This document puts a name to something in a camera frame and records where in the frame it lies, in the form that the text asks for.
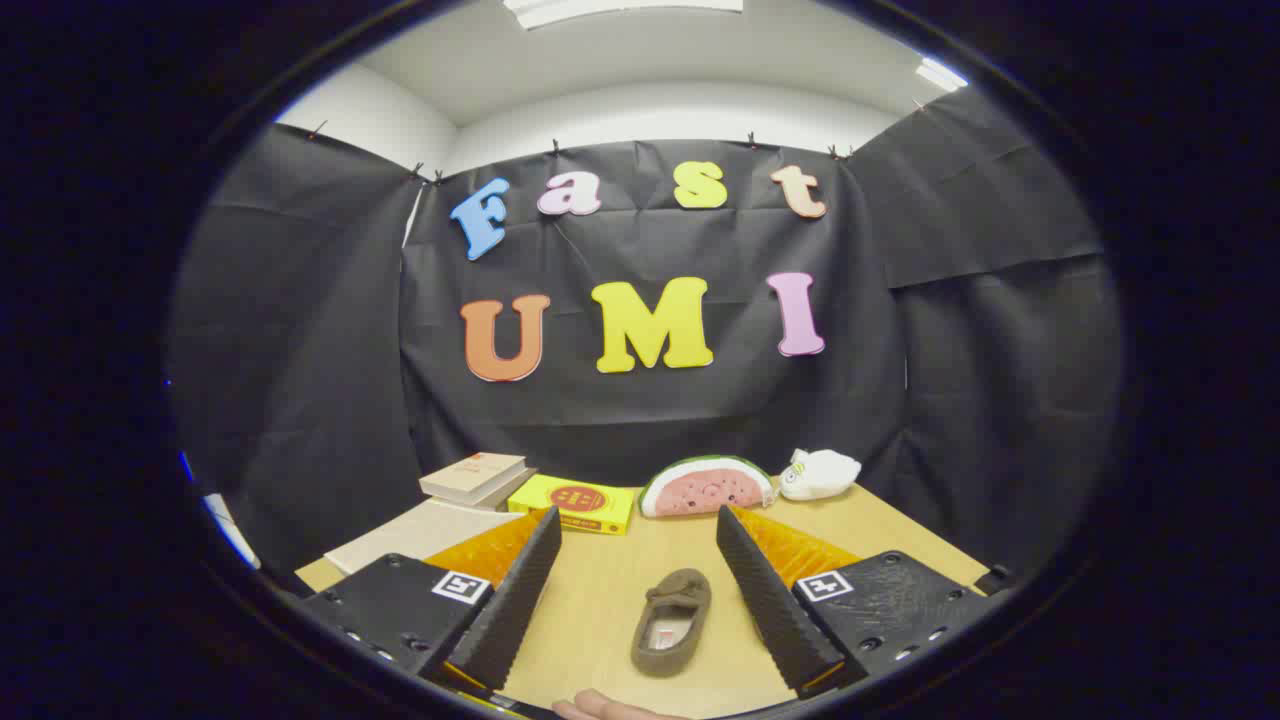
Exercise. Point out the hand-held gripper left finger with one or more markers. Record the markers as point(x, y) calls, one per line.
point(510, 610)

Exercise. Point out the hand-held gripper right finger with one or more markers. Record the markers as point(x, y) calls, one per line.
point(775, 610)

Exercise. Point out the brown fuzzy shoe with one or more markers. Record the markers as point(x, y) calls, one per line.
point(680, 595)

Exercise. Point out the cream fabric storage box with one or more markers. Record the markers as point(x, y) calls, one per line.
point(420, 535)

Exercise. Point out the yellow book with red circle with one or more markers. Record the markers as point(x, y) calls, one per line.
point(575, 500)

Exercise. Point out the watermelon slice plush toy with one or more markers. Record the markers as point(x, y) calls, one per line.
point(705, 488)

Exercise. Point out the white plush toy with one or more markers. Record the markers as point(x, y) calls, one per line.
point(822, 474)

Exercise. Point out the small ceiling light panel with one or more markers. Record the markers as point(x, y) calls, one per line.
point(940, 74)

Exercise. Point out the long ceiling light panel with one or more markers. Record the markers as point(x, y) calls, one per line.
point(620, 8)

